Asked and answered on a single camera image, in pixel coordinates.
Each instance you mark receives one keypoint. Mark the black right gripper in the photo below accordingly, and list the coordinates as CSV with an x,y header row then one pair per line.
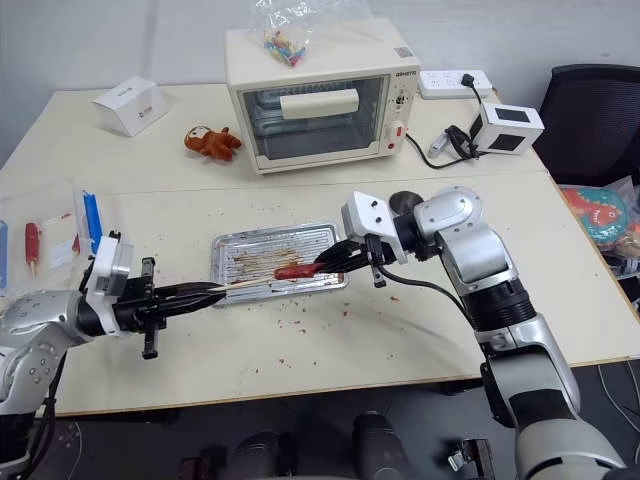
x,y
377,252

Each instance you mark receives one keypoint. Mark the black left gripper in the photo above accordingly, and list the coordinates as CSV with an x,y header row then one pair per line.
x,y
137,305

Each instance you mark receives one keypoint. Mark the wooden skewer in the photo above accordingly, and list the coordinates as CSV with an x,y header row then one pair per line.
x,y
245,285

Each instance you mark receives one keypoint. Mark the red sausage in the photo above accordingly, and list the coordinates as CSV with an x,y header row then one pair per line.
x,y
32,242
295,271

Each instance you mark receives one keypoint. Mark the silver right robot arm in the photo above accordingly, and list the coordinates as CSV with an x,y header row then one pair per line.
x,y
480,260

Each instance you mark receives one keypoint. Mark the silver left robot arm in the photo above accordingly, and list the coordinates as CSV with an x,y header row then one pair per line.
x,y
35,312

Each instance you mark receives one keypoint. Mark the ribbed metal tray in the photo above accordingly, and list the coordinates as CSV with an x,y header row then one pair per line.
x,y
250,247

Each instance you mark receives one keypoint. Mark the red sausage on skewer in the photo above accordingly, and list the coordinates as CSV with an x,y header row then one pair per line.
x,y
32,242

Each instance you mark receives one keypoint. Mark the small silver white gadget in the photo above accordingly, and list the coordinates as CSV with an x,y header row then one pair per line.
x,y
440,145

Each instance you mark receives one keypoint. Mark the brown plush toy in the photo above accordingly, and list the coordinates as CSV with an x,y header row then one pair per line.
x,y
212,142

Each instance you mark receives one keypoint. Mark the clear plastic storage box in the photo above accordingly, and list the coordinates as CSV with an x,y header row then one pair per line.
x,y
55,225

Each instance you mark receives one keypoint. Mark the dark rounded shape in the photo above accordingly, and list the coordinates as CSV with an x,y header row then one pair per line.
x,y
257,455
375,445

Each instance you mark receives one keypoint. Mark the cream toaster oven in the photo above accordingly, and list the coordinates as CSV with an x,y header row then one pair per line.
x,y
320,65

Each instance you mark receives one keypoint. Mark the white power strip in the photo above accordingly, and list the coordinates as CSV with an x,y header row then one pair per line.
x,y
445,82

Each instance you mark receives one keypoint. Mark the white cardboard box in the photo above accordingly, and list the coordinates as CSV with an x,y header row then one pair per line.
x,y
131,102

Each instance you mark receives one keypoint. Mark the white cube device black faces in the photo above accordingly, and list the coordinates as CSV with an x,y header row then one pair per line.
x,y
510,127

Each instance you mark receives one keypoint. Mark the clear bag of coloured pieces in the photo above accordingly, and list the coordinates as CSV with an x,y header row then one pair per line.
x,y
285,42

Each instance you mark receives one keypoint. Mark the bag with colourful dinosaur toy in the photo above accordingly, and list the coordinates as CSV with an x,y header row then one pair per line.
x,y
605,215

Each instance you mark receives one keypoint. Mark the black office chair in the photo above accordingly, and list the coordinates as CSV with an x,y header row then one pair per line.
x,y
590,115

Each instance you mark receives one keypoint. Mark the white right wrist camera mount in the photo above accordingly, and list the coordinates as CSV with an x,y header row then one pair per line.
x,y
367,212

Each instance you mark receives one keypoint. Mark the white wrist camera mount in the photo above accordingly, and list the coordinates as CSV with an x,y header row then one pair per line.
x,y
114,265
367,212

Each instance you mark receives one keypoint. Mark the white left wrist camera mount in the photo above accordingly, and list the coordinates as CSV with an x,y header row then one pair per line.
x,y
114,265

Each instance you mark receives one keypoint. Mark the metal clamp bracket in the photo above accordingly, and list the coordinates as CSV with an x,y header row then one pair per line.
x,y
470,457

